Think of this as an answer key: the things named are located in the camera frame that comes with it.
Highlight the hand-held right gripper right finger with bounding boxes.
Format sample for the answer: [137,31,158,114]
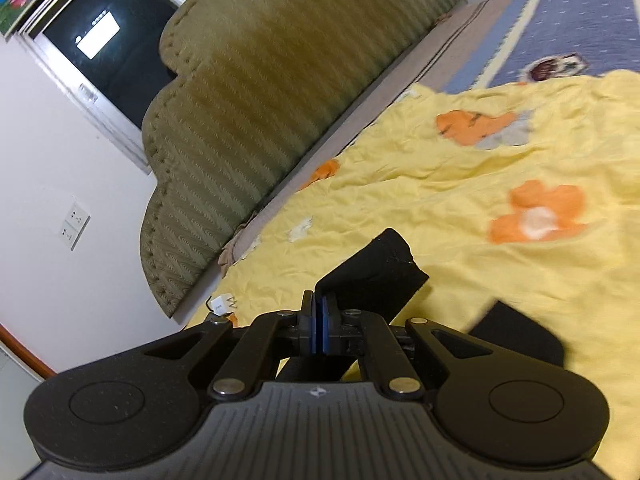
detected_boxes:
[320,295,497,402]

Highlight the white charger plug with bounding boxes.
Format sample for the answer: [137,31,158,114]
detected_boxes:
[206,292,240,325]

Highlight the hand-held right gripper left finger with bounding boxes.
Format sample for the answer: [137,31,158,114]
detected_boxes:
[144,290,318,402]

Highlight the red-brown wooden door frame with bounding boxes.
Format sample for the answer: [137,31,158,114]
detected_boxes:
[0,324,57,380]

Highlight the white wall socket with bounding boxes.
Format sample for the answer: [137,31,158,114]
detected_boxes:
[60,202,91,252]

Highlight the olive green upholstered headboard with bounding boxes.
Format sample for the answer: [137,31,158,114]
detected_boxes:
[139,0,468,319]

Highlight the beige crumpled cloth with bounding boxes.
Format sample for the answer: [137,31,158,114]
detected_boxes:
[218,214,263,267]

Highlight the yellow carrot print blanket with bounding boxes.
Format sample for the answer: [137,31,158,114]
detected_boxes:
[172,70,640,480]

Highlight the black pants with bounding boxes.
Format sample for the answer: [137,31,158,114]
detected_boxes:
[272,227,566,384]

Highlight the blue printed quilt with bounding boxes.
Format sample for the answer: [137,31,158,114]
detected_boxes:
[442,0,640,96]

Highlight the dark window with metal frame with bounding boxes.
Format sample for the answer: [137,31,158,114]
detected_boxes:
[20,0,189,176]

